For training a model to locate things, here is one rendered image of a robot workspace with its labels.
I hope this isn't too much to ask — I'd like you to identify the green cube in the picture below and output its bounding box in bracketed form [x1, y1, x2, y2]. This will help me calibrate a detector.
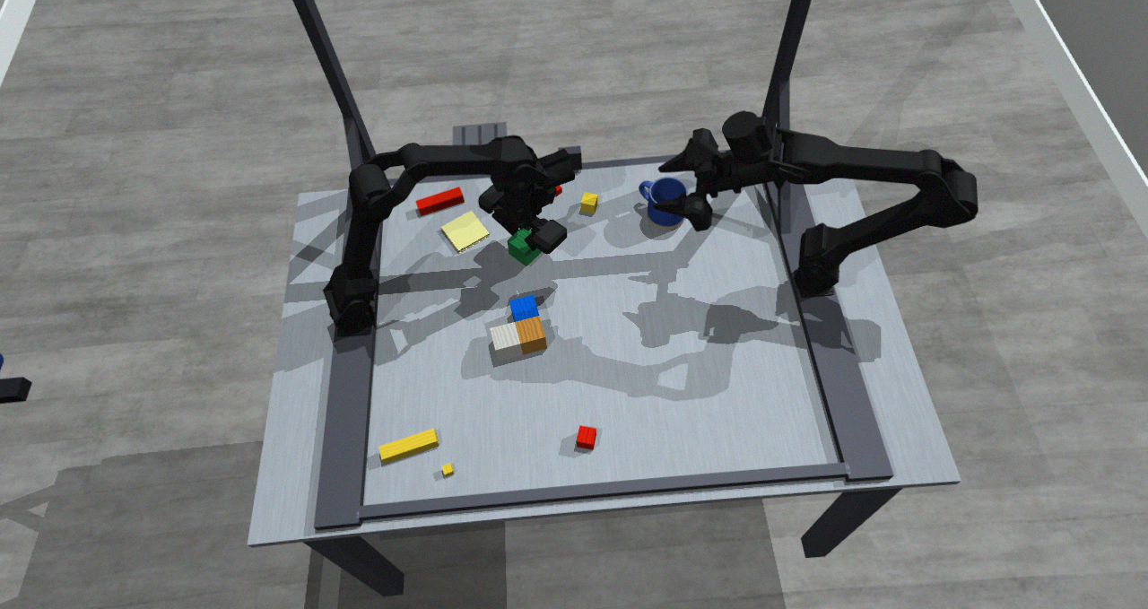
[507, 228, 542, 265]

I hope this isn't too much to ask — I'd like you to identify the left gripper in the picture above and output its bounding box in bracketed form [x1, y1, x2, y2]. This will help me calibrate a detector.
[653, 128, 744, 231]

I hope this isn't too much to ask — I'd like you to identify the orange cube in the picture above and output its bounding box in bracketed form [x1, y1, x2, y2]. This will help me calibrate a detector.
[515, 316, 546, 354]

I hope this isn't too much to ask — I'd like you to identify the blue mug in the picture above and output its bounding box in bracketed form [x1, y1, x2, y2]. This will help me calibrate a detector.
[639, 177, 688, 231]

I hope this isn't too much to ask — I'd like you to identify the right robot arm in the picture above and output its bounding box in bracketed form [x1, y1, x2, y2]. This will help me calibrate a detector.
[323, 134, 575, 337]

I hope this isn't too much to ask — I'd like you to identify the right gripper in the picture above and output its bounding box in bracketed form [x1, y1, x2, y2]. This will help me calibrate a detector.
[478, 185, 567, 254]

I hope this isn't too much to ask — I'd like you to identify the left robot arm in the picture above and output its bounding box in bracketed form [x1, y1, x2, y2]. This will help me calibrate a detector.
[685, 110, 978, 298]

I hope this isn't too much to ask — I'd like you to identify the blue cube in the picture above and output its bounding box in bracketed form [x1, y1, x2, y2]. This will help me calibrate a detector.
[509, 295, 540, 322]

